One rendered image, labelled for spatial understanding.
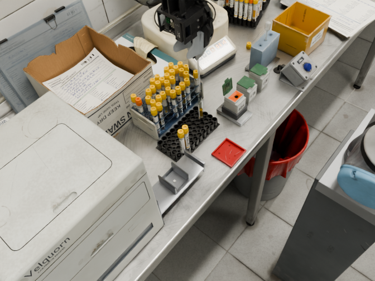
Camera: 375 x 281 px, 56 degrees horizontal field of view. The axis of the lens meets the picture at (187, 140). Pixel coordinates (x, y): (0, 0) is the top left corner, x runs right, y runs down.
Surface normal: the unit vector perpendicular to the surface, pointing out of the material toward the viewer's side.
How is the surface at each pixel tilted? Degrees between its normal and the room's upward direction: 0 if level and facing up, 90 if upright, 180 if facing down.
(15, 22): 90
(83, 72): 1
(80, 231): 90
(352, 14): 1
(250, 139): 0
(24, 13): 90
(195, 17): 90
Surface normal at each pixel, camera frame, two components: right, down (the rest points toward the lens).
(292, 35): -0.69, 0.61
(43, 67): 0.77, 0.47
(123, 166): -0.07, -0.58
